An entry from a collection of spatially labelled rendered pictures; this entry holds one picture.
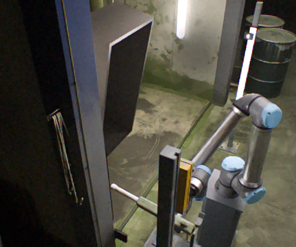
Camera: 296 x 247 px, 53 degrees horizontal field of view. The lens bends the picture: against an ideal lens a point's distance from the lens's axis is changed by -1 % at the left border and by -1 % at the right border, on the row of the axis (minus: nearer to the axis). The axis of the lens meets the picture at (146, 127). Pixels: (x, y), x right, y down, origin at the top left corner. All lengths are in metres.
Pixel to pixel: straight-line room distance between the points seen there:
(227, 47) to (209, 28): 0.33
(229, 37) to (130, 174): 2.05
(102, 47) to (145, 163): 1.68
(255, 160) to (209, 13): 2.47
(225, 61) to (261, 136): 2.45
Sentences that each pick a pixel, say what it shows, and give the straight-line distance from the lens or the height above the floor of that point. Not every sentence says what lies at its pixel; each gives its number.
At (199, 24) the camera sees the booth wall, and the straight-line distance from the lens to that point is 4.05.
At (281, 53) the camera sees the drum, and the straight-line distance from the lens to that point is 4.47.
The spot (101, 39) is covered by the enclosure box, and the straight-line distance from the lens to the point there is 1.96.
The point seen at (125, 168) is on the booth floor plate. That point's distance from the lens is 3.26.
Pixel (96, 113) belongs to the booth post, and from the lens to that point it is 1.43.
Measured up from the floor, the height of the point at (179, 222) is 1.16.
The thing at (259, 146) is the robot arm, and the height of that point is 1.24.
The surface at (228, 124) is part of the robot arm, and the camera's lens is 1.75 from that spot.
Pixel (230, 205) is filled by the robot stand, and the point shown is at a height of 0.64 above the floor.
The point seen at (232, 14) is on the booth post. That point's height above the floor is 1.27.
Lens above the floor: 2.32
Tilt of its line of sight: 37 degrees down
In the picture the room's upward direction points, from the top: straight up
